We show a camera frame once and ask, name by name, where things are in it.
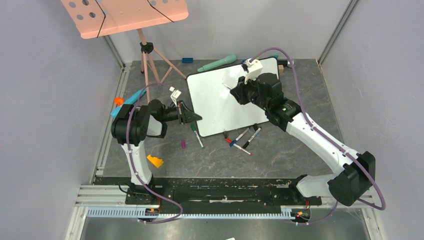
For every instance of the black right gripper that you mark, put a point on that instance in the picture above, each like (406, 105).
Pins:
(240, 91)

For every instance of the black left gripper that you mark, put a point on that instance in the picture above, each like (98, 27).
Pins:
(185, 114)

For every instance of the white whiteboard black frame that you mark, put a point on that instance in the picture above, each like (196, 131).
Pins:
(218, 108)

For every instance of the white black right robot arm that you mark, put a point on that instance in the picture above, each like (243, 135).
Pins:
(353, 173)

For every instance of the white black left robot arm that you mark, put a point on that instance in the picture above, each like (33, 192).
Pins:
(132, 125)

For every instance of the green whiteboard marker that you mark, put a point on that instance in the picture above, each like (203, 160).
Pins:
(197, 135)

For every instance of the blue whiteboard marker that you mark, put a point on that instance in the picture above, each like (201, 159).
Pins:
(233, 142)

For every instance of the red whiteboard marker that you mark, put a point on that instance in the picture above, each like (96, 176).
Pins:
(237, 146)

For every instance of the black whiteboard marker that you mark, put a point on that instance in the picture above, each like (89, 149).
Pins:
(251, 138)

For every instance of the teal flat piece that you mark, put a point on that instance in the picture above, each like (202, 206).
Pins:
(218, 63)

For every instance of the small wooden cube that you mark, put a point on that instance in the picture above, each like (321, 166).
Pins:
(281, 68)

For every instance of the blue rectangular block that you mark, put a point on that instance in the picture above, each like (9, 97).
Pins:
(187, 60)

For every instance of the yellow stepped wedge block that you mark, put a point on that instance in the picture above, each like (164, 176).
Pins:
(155, 161)

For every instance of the orange small toy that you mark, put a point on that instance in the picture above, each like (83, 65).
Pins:
(119, 101)

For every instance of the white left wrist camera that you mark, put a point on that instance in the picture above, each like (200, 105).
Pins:
(175, 93)

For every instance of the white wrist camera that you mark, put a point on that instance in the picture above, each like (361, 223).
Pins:
(175, 93)
(253, 67)

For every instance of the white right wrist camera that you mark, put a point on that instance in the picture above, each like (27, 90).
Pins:
(253, 67)

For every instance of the blue toy recorder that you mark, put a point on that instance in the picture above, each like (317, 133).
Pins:
(131, 100)

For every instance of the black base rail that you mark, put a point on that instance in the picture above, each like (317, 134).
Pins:
(218, 195)

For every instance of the white toothed cable rail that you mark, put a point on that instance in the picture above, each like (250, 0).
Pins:
(148, 214)

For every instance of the aluminium frame rails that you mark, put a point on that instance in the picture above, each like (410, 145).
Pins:
(111, 196)

